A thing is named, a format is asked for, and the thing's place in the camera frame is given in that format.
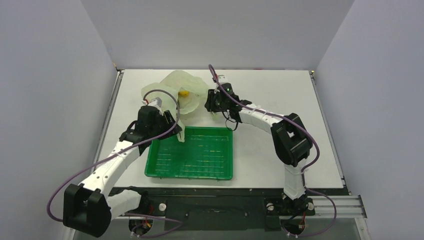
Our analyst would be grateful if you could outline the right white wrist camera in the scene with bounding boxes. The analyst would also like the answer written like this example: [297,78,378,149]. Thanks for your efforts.
[215,75,229,86]

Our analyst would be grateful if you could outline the green plastic tray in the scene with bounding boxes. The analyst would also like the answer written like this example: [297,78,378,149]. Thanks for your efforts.
[144,126,233,181]

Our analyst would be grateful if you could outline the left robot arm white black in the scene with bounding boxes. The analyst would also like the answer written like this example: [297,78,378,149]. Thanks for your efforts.
[62,105,182,238]

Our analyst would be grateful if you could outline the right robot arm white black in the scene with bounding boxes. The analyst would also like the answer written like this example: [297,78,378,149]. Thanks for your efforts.
[204,83,315,216]

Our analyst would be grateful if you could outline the translucent pale green plastic bag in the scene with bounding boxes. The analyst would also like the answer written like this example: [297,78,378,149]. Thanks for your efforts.
[140,70,210,143]

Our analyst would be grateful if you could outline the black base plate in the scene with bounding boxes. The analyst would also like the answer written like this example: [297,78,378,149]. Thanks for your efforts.
[109,187,349,232]

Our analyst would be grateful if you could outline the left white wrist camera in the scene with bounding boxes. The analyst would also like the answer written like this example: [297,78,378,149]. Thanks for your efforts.
[143,97,164,115]

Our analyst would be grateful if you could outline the purple cable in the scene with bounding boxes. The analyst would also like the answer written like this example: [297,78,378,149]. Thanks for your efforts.
[208,64,337,238]
[46,89,185,238]

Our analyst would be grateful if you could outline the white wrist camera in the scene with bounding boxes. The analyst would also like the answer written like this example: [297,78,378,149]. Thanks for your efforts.
[215,75,229,86]
[143,97,164,115]

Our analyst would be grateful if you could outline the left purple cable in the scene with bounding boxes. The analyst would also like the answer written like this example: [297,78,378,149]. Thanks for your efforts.
[46,89,185,238]

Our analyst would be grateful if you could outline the yellow fake fruit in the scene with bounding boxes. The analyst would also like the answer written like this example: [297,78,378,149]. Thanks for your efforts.
[178,90,190,98]

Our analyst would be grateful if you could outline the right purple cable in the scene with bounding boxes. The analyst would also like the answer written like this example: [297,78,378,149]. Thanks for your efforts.
[208,64,337,238]

